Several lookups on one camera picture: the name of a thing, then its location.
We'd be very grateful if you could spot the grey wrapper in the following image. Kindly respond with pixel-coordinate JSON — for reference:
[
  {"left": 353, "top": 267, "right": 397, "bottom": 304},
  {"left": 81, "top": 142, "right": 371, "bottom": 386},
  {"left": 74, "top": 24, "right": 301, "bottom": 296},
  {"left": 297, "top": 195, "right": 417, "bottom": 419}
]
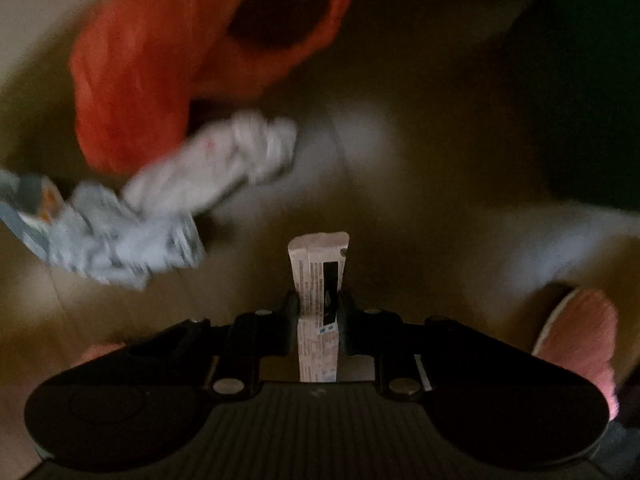
[{"left": 0, "top": 167, "right": 207, "bottom": 291}]

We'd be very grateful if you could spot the orange plastic bag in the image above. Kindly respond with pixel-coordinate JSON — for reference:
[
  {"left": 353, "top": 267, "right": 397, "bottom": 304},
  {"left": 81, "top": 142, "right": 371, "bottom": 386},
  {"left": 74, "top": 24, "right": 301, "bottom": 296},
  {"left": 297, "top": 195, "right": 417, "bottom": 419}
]
[{"left": 70, "top": 0, "right": 353, "bottom": 176}]

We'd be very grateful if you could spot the white tissue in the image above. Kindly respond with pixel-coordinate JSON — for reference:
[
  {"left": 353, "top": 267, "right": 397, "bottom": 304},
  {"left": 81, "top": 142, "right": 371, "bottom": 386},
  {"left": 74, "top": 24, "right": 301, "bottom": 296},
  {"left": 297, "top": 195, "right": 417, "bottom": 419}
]
[{"left": 125, "top": 112, "right": 298, "bottom": 216}]

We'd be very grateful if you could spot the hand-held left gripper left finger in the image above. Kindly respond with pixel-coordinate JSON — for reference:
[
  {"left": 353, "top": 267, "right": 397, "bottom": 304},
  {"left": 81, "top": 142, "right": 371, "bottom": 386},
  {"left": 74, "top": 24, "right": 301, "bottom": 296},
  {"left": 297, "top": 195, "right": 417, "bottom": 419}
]
[{"left": 122, "top": 290, "right": 303, "bottom": 401}]

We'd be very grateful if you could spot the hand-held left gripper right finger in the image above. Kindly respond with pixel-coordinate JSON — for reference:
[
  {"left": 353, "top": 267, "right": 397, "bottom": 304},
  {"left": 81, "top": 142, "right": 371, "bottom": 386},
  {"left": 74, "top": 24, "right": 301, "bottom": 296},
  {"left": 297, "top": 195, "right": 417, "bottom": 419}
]
[{"left": 337, "top": 290, "right": 506, "bottom": 397}]

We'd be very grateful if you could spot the pink fuzzy slipper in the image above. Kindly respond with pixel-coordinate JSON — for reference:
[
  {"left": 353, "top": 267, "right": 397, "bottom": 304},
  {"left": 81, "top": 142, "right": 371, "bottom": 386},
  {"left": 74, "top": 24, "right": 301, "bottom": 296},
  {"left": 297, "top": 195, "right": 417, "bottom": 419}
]
[{"left": 532, "top": 288, "right": 621, "bottom": 421}]

